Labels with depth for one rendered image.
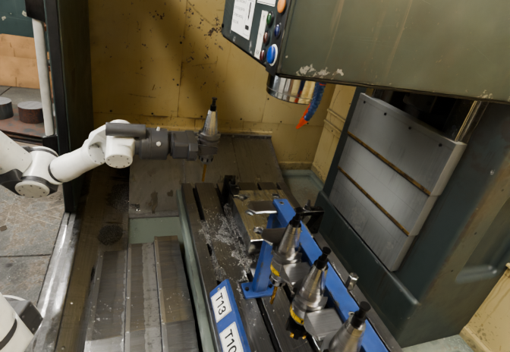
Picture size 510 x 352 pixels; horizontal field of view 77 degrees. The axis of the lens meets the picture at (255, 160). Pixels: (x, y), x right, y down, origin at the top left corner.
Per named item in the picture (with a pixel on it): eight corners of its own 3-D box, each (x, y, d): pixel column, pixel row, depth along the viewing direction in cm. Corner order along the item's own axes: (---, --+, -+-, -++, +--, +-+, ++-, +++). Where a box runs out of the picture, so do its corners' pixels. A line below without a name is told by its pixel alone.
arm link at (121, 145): (150, 171, 89) (105, 171, 85) (150, 140, 95) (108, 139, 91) (153, 146, 80) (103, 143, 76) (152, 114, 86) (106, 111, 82)
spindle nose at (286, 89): (325, 108, 89) (338, 64, 83) (268, 99, 86) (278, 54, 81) (310, 92, 103) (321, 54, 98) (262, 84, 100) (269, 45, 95)
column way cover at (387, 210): (388, 275, 114) (455, 143, 91) (324, 197, 153) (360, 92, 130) (399, 273, 116) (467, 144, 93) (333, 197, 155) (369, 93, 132)
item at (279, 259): (301, 270, 66) (304, 261, 65) (272, 268, 65) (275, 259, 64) (295, 248, 72) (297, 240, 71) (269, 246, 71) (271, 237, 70)
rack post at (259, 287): (245, 300, 93) (265, 218, 80) (240, 285, 98) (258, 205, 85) (276, 295, 97) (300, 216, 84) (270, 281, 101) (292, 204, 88)
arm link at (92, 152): (137, 153, 86) (98, 171, 89) (138, 127, 91) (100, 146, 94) (120, 141, 81) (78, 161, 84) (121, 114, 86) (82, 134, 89)
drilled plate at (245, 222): (248, 252, 105) (250, 240, 103) (227, 200, 129) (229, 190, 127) (310, 246, 113) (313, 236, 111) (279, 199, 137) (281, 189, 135)
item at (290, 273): (285, 288, 60) (286, 285, 60) (275, 267, 65) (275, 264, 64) (317, 284, 63) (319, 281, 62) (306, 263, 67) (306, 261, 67)
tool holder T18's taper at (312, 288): (325, 303, 57) (337, 275, 54) (301, 302, 56) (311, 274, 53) (319, 283, 61) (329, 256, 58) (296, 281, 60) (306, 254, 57)
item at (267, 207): (250, 215, 78) (251, 212, 78) (244, 202, 83) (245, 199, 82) (277, 214, 81) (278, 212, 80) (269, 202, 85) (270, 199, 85)
